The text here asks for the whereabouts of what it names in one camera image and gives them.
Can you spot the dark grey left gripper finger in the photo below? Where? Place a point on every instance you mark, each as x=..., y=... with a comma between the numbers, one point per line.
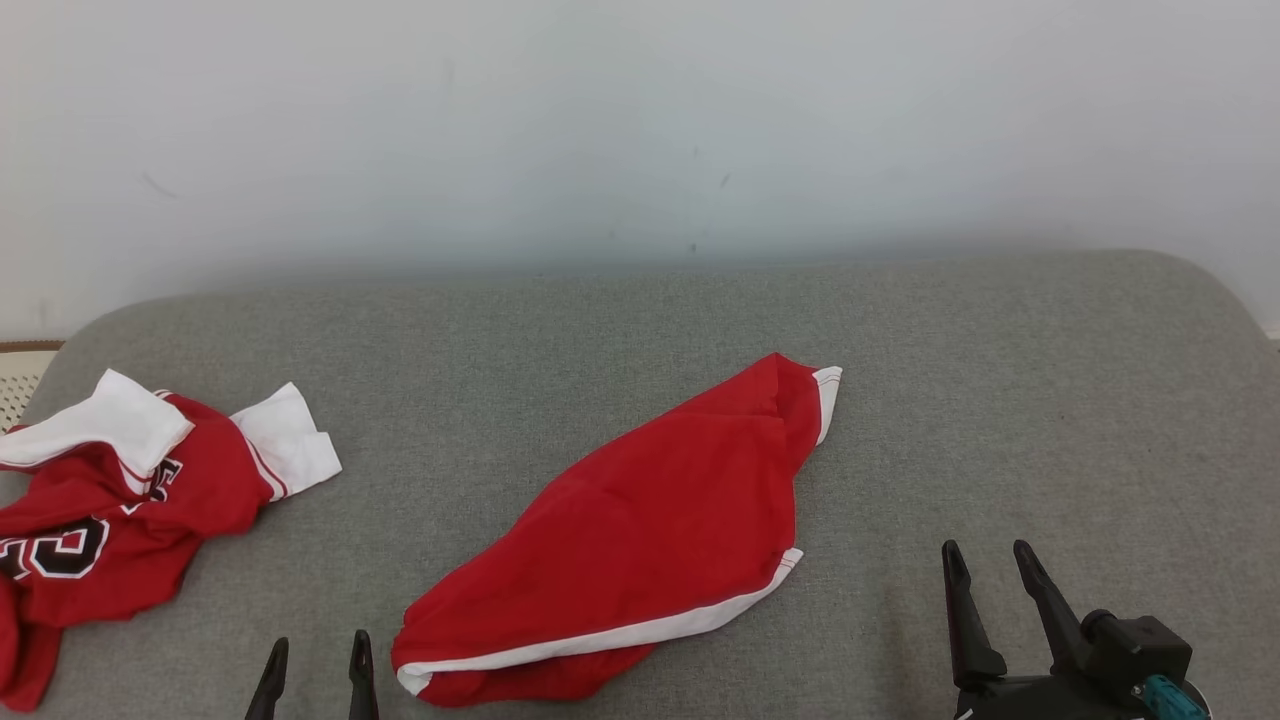
x=270, y=690
x=362, y=685

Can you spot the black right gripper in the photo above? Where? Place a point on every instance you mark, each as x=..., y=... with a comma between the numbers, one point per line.
x=1040, y=700

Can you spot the red Bulls 23 jersey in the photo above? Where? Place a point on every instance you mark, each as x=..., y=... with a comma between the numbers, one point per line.
x=100, y=540

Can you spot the red shorts with white stripe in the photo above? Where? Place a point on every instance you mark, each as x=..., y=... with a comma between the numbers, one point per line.
x=640, y=530

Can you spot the grey fabric sofa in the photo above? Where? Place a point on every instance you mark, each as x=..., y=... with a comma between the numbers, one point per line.
x=600, y=380

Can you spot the cream laundry basket brown rim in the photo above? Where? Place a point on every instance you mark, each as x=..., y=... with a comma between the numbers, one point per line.
x=20, y=385

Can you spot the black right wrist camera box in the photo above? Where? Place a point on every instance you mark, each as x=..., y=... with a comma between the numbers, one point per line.
x=1150, y=645

